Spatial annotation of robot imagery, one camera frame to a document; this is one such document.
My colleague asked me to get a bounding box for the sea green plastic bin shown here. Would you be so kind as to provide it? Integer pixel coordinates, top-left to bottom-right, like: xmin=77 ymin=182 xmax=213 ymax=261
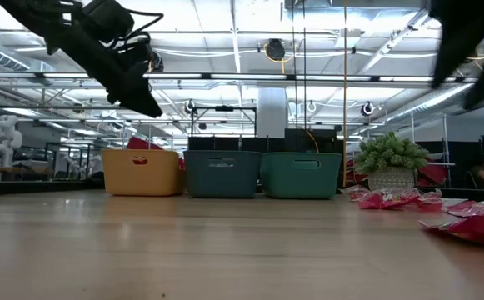
xmin=260 ymin=151 xmax=343 ymax=200

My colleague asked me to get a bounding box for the black workstation frame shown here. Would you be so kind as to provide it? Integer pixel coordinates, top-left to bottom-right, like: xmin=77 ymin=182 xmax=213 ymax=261
xmin=43 ymin=141 xmax=103 ymax=181

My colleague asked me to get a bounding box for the black cabinet row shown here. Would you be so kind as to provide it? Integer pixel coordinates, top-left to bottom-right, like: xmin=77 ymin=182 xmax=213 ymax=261
xmin=187 ymin=127 xmax=345 ymax=153

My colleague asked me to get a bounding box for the black aluminium table frame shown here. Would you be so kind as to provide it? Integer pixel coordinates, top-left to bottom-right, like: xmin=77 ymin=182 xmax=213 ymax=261
xmin=0 ymin=178 xmax=484 ymax=201

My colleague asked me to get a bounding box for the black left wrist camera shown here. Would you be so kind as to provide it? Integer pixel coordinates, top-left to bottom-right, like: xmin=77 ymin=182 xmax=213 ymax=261
xmin=148 ymin=49 xmax=166 ymax=73

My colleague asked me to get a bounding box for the green spiky artificial plant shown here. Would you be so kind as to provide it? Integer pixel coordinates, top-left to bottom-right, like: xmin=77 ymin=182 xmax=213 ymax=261
xmin=353 ymin=131 xmax=430 ymax=193

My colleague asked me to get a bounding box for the black metal frame stand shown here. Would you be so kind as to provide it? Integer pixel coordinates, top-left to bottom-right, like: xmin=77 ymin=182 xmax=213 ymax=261
xmin=189 ymin=105 xmax=258 ymax=138

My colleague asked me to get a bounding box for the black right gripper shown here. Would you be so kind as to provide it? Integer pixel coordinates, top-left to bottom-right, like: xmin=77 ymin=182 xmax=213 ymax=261
xmin=428 ymin=0 xmax=484 ymax=110

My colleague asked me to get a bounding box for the metal wire shelf rack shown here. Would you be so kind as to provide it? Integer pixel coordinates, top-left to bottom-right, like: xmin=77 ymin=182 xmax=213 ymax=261
xmin=407 ymin=112 xmax=455 ymax=188

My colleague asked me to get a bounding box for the long ceiling light strip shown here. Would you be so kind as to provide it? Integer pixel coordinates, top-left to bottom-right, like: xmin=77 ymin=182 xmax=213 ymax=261
xmin=43 ymin=72 xmax=478 ymax=83

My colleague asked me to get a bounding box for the dark teal plastic bin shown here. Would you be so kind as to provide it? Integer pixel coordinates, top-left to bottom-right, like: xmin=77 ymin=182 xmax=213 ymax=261
xmin=182 ymin=149 xmax=262 ymax=199

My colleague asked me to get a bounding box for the yellow plastic bin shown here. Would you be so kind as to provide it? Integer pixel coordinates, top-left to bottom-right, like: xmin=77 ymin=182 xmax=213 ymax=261
xmin=101 ymin=148 xmax=186 ymax=198

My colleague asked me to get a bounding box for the white jointed robot arm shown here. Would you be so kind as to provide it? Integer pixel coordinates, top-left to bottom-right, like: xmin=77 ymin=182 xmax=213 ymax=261
xmin=0 ymin=114 xmax=24 ymax=170

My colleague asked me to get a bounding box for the white square column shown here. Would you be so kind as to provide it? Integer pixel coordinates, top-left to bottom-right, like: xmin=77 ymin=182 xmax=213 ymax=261
xmin=257 ymin=87 xmax=288 ymax=138

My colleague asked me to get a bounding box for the hanging black cable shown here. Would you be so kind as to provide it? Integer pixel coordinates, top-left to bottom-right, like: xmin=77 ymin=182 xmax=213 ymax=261
xmin=302 ymin=0 xmax=307 ymax=131
xmin=292 ymin=0 xmax=298 ymax=130

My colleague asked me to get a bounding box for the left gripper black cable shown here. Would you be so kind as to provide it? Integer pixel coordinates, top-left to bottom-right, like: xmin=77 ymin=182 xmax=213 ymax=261
xmin=112 ymin=7 xmax=165 ymax=47

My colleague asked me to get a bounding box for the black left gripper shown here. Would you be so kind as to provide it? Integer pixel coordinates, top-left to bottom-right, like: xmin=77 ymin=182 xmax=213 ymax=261
xmin=45 ymin=24 xmax=163 ymax=118

